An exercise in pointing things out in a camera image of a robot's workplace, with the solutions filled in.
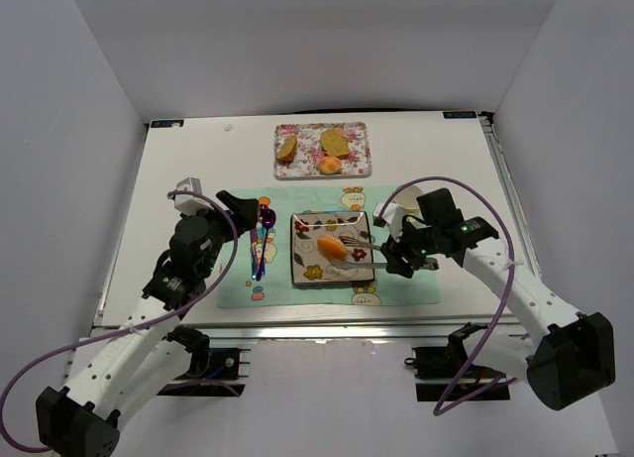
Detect orange oval bread roll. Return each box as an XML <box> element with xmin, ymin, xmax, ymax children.
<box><xmin>317</xmin><ymin>235</ymin><xmax>348</xmax><ymax>261</ymax></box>

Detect metal serving tongs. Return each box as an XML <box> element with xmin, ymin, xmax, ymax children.
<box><xmin>329</xmin><ymin>236</ymin><xmax>441</xmax><ymax>275</ymax></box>

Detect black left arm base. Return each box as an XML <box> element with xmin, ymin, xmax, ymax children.
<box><xmin>164</xmin><ymin>326</ymin><xmax>251</xmax><ymax>382</ymax></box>

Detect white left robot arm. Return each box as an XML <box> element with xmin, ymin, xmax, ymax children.
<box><xmin>36</xmin><ymin>190</ymin><xmax>260</xmax><ymax>456</ymax></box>

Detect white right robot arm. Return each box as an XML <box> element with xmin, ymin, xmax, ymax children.
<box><xmin>372</xmin><ymin>188</ymin><xmax>616</xmax><ymax>410</ymax></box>

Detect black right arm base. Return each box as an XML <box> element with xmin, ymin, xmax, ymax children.
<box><xmin>404</xmin><ymin>346</ymin><xmax>499</xmax><ymax>384</ymax></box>

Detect brown bread slice left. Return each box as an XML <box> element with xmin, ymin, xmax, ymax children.
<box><xmin>276</xmin><ymin>135</ymin><xmax>297</xmax><ymax>164</ymax></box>

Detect round scored bread bun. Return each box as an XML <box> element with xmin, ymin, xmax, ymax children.
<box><xmin>318</xmin><ymin>156</ymin><xmax>342</xmax><ymax>175</ymax></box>

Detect large brown bread slice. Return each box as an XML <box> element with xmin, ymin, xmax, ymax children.
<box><xmin>320</xmin><ymin>129</ymin><xmax>351</xmax><ymax>160</ymax></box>

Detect iridescent purple knife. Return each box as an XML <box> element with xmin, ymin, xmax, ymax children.
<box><xmin>249</xmin><ymin>224</ymin><xmax>259</xmax><ymax>280</ymax></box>

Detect iridescent purple spoon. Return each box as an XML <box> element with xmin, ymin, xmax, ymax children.
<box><xmin>256</xmin><ymin>207</ymin><xmax>276</xmax><ymax>281</ymax></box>

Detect pale yellow mug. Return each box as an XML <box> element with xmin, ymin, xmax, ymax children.
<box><xmin>393</xmin><ymin>184</ymin><xmax>423</xmax><ymax>217</ymax></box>

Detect floral rectangular tray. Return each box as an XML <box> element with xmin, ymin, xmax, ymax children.
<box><xmin>273</xmin><ymin>122</ymin><xmax>372</xmax><ymax>180</ymax></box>

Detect square floral plate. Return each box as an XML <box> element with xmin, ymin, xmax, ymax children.
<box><xmin>290</xmin><ymin>210</ymin><xmax>375</xmax><ymax>286</ymax></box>

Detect blue label sticker right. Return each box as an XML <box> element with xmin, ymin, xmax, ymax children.
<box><xmin>442</xmin><ymin>110</ymin><xmax>477</xmax><ymax>120</ymax></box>

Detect blue label sticker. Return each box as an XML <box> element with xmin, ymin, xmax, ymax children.
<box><xmin>442</xmin><ymin>110</ymin><xmax>477</xmax><ymax>120</ymax></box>
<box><xmin>150</xmin><ymin>119</ymin><xmax>184</xmax><ymax>129</ymax></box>

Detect blue label sticker left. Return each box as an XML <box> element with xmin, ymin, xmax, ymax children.
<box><xmin>150</xmin><ymin>119</ymin><xmax>184</xmax><ymax>129</ymax></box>

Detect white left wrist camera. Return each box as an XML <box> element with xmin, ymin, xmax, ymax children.
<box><xmin>167</xmin><ymin>176</ymin><xmax>209</xmax><ymax>216</ymax></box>

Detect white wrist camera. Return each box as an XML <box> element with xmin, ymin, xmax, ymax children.
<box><xmin>167</xmin><ymin>176</ymin><xmax>209</xmax><ymax>216</ymax></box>
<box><xmin>372</xmin><ymin>202</ymin><xmax>406</xmax><ymax>242</ymax></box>

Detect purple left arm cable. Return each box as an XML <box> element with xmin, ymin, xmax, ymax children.
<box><xmin>0</xmin><ymin>188</ymin><xmax>240</xmax><ymax>452</ymax></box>

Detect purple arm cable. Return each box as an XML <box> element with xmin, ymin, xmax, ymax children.
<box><xmin>378</xmin><ymin>175</ymin><xmax>519</xmax><ymax>417</ymax></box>
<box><xmin>0</xmin><ymin>188</ymin><xmax>240</xmax><ymax>452</ymax></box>

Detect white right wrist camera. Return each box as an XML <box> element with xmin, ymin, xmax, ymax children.
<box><xmin>372</xmin><ymin>202</ymin><xmax>406</xmax><ymax>242</ymax></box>

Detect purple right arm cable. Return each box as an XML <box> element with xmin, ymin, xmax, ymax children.
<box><xmin>378</xmin><ymin>175</ymin><xmax>519</xmax><ymax>417</ymax></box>

